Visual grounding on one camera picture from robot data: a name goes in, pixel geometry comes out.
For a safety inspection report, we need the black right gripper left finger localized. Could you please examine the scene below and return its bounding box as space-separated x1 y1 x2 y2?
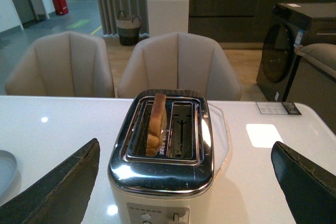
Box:
1 138 100 223

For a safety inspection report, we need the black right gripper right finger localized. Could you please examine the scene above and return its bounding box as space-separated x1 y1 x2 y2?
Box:
271 141 335 223

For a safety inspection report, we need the white round plate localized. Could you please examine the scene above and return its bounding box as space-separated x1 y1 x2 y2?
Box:
1 150 17 196

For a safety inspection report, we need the bread slice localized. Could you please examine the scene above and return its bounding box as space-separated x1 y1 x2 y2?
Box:
146 93 167 156

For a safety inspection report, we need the black white label card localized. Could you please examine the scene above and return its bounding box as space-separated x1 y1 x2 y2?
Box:
256 102 301 115

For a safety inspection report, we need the white chrome toaster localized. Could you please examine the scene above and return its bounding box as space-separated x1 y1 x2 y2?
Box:
108 90 214 223

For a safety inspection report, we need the beige chair left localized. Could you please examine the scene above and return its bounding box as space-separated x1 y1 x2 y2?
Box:
5 31 115 98

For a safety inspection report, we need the beige chair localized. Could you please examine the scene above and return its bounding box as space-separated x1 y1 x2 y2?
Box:
5 31 115 98
117 32 242 101

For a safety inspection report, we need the dark washing machine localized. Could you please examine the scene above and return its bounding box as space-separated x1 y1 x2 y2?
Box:
256 3 335 101

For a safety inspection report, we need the beige chair right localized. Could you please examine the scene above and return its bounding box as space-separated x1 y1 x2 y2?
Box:
117 32 242 101

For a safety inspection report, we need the dark kitchen counter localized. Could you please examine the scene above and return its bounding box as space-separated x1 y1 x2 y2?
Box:
188 0 335 48

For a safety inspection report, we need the red bin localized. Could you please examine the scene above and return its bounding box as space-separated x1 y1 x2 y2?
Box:
52 0 68 15

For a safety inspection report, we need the white tall cabinet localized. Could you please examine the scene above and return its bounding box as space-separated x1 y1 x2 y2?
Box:
146 0 189 37

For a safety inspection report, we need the woven basket with handles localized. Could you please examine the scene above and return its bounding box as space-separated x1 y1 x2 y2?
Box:
116 10 141 46

